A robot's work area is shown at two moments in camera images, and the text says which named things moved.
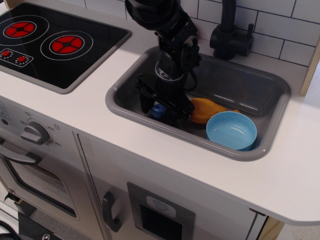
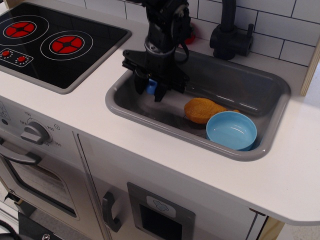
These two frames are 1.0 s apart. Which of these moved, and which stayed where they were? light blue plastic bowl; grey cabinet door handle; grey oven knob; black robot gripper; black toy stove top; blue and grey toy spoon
Moved: blue and grey toy spoon; black robot gripper
Stayed: black toy stove top; grey cabinet door handle; grey oven knob; light blue plastic bowl
